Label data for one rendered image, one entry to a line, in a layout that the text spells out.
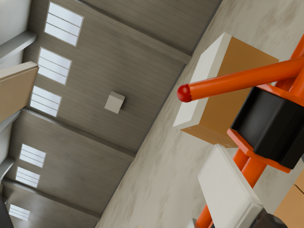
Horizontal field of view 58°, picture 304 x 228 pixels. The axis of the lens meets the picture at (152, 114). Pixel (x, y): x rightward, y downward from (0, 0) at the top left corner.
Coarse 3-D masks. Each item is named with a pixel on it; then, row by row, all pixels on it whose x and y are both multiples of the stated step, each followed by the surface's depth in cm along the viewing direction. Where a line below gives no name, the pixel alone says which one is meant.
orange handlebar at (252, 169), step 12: (300, 48) 34; (300, 72) 31; (276, 84) 35; (288, 84) 35; (300, 84) 31; (300, 96) 31; (240, 156) 37; (240, 168) 37; (252, 168) 33; (264, 168) 33; (252, 180) 33; (204, 216) 40
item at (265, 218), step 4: (264, 216) 13; (268, 216) 13; (272, 216) 13; (260, 220) 12; (264, 220) 12; (268, 220) 12; (272, 220) 12; (276, 220) 12; (280, 220) 13; (256, 224) 12; (260, 224) 12; (264, 224) 12; (268, 224) 12; (272, 224) 12; (276, 224) 12; (280, 224) 12; (284, 224) 13
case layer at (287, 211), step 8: (296, 184) 125; (288, 192) 128; (296, 192) 123; (288, 200) 126; (296, 200) 121; (280, 208) 128; (288, 208) 124; (296, 208) 119; (280, 216) 126; (288, 216) 122; (296, 216) 117; (288, 224) 120; (296, 224) 115
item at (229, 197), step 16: (208, 160) 19; (224, 160) 17; (208, 176) 18; (224, 176) 16; (240, 176) 15; (208, 192) 17; (224, 192) 16; (240, 192) 14; (224, 208) 15; (240, 208) 13; (256, 208) 13; (224, 224) 14; (240, 224) 13
